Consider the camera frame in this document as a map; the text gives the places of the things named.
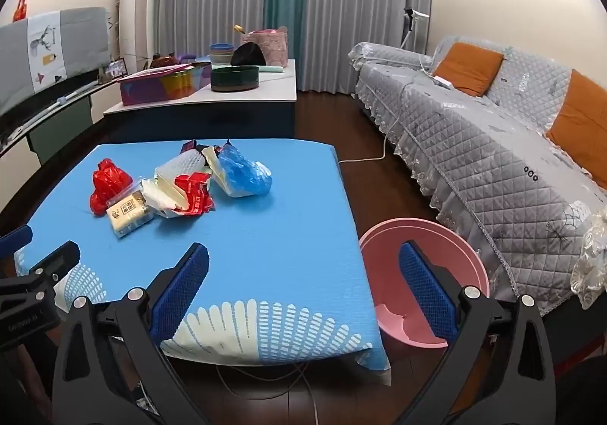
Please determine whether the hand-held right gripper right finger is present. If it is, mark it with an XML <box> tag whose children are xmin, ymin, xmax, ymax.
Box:
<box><xmin>398</xmin><ymin>240</ymin><xmax>555</xmax><ymax>425</ymax></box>

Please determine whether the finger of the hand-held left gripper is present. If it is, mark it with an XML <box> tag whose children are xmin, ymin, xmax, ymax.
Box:
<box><xmin>0</xmin><ymin>240</ymin><xmax>81</xmax><ymax>298</ymax></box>
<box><xmin>0</xmin><ymin>225</ymin><xmax>34</xmax><ymax>265</ymax></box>

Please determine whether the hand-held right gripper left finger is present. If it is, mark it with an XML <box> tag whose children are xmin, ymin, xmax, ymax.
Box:
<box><xmin>52</xmin><ymin>242</ymin><xmax>212</xmax><ymax>425</ymax></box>

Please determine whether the pink plastic basin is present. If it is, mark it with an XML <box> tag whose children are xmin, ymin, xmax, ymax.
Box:
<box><xmin>359</xmin><ymin>218</ymin><xmax>490</xmax><ymax>349</ymax></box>

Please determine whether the beige labelled snack packet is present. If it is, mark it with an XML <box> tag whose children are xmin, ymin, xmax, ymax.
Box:
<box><xmin>105</xmin><ymin>190</ymin><xmax>155</xmax><ymax>240</ymax></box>

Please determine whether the red plastic bag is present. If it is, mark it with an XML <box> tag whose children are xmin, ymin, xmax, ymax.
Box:
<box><xmin>90</xmin><ymin>158</ymin><xmax>134</xmax><ymax>217</ymax></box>

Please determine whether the clear plastic wrapper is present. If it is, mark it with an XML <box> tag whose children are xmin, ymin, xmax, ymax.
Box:
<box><xmin>140</xmin><ymin>176</ymin><xmax>188</xmax><ymax>220</ymax></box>

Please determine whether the red torn wrapper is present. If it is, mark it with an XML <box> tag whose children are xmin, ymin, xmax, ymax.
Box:
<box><xmin>173</xmin><ymin>171</ymin><xmax>215</xmax><ymax>217</ymax></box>

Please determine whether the white foam fruit net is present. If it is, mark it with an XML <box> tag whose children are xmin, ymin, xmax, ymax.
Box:
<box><xmin>156</xmin><ymin>149</ymin><xmax>204</xmax><ymax>189</ymax></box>

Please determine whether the blue plastic bag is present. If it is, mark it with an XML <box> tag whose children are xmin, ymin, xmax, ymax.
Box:
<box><xmin>215</xmin><ymin>145</ymin><xmax>273</xmax><ymax>197</ymax></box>

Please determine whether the blue printed tablecloth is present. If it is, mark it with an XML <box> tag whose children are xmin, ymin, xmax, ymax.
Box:
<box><xmin>14</xmin><ymin>138</ymin><xmax>392</xmax><ymax>371</ymax></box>

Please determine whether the dark television cabinet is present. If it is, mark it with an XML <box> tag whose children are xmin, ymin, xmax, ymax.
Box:
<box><xmin>0</xmin><ymin>74</ymin><xmax>119</xmax><ymax>167</ymax></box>

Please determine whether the white stick with blue ball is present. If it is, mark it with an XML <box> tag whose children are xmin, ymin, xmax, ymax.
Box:
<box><xmin>28</xmin><ymin>84</ymin><xmax>98</xmax><ymax>115</ymax></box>

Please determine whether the grey quilted sofa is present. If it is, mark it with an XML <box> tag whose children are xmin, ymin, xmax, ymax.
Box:
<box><xmin>348</xmin><ymin>35</ymin><xmax>607</xmax><ymax>312</ymax></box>

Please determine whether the white top coffee table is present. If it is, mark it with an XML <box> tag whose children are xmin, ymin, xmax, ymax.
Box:
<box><xmin>103</xmin><ymin>59</ymin><xmax>298</xmax><ymax>144</ymax></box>

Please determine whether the colourful tin box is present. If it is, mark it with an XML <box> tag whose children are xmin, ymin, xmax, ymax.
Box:
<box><xmin>118</xmin><ymin>62</ymin><xmax>212</xmax><ymax>107</ymax></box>

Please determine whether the television with grey cover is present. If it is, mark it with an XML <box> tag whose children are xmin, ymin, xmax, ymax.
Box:
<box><xmin>0</xmin><ymin>7</ymin><xmax>112</xmax><ymax>115</ymax></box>

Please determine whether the dark green round tin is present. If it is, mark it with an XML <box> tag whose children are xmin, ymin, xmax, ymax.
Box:
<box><xmin>210</xmin><ymin>66</ymin><xmax>261</xmax><ymax>93</ymax></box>

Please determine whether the orange cushion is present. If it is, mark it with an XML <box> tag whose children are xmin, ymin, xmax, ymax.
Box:
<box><xmin>432</xmin><ymin>42</ymin><xmax>504</xmax><ymax>97</ymax></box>
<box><xmin>545</xmin><ymin>69</ymin><xmax>607</xmax><ymax>191</ymax></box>

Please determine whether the stack of coloured bowls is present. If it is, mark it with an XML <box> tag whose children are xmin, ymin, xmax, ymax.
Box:
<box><xmin>209</xmin><ymin>42</ymin><xmax>235</xmax><ymax>68</ymax></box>

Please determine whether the black hat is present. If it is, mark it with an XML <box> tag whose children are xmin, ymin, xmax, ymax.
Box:
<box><xmin>230</xmin><ymin>41</ymin><xmax>266</xmax><ymax>67</ymax></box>

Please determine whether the pink basket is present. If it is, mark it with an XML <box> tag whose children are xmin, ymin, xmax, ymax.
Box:
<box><xmin>242</xmin><ymin>27</ymin><xmax>289</xmax><ymax>67</ymax></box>

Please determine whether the white standing air conditioner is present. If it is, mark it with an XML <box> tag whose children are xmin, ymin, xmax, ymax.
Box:
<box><xmin>118</xmin><ymin>0</ymin><xmax>158</xmax><ymax>72</ymax></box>

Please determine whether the white standing lamp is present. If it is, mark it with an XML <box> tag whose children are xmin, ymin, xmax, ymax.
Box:
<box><xmin>401</xmin><ymin>8</ymin><xmax>430</xmax><ymax>51</ymax></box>

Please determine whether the white power cable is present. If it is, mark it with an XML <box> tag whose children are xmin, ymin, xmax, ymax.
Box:
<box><xmin>338</xmin><ymin>65</ymin><xmax>428</xmax><ymax>165</ymax></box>

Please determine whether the thin white floor cable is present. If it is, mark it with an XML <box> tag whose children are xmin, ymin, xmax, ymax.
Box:
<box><xmin>215</xmin><ymin>361</ymin><xmax>318</xmax><ymax>425</ymax></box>

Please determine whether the small photo frame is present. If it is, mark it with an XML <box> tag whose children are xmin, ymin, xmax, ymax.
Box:
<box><xmin>104</xmin><ymin>58</ymin><xmax>128</xmax><ymax>80</ymax></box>

